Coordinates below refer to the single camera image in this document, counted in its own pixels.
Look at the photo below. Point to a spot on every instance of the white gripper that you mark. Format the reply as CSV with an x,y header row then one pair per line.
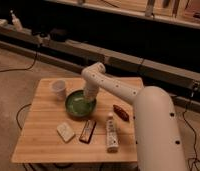
x,y
90,91

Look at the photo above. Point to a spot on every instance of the green ceramic bowl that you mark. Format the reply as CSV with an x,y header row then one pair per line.
x,y
77,106

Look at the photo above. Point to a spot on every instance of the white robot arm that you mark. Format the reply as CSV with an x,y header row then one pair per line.
x,y
157,136

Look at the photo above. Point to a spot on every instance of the white paper cup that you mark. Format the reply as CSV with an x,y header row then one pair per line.
x,y
58,87

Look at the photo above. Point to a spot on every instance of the dark red oblong object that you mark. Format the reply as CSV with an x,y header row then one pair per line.
x,y
121,113

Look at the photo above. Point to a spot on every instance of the wooden table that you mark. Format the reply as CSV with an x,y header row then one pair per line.
x,y
40,142

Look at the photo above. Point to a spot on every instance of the white sponge block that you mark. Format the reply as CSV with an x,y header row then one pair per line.
x,y
65,131

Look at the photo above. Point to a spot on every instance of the white tube bottle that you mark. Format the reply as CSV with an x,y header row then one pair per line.
x,y
112,144

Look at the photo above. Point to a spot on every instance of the black round device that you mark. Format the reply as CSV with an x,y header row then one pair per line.
x,y
59,35

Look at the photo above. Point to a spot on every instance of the white spray bottle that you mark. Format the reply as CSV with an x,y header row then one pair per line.
x,y
16,22

